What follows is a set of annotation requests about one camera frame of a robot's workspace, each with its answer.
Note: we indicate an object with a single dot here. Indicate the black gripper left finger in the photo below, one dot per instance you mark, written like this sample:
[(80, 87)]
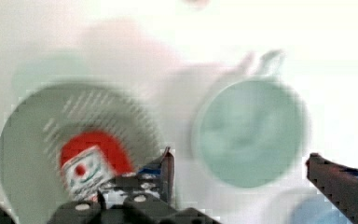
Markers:
[(155, 178)]

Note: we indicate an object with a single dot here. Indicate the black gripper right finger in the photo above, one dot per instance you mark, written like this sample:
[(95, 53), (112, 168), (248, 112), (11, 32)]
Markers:
[(337, 182)]

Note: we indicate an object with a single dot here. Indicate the red plush ketchup bottle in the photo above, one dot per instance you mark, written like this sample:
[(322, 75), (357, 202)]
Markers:
[(89, 159)]

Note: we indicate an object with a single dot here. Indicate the green oval strainer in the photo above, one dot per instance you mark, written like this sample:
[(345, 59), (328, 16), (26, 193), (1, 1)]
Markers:
[(64, 140)]

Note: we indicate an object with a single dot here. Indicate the blue cup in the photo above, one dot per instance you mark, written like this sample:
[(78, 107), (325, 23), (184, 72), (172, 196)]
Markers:
[(317, 210)]

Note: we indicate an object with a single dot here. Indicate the green metal cup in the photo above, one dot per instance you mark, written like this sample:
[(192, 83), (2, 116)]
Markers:
[(250, 130)]

